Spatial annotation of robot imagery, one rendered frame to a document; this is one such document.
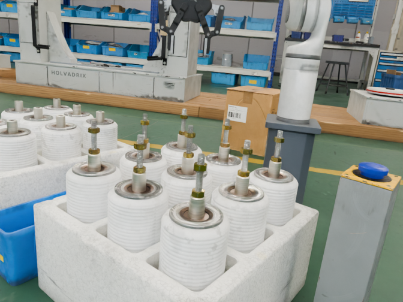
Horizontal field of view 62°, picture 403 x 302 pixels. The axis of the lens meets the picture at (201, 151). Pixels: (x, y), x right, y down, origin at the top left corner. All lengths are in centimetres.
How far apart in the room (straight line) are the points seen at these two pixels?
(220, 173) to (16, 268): 43
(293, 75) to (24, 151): 69
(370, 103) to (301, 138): 160
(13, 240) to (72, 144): 30
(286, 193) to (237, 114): 107
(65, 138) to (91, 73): 194
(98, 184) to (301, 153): 57
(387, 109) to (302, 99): 164
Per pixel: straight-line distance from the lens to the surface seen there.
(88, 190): 60
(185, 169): 62
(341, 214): 55
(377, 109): 254
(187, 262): 46
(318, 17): 95
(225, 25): 518
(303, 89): 95
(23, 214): 84
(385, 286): 91
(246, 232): 55
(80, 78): 288
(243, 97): 165
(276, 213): 65
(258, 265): 53
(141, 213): 52
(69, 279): 65
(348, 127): 245
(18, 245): 75
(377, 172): 54
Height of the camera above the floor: 47
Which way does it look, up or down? 17 degrees down
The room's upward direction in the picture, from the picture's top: 5 degrees clockwise
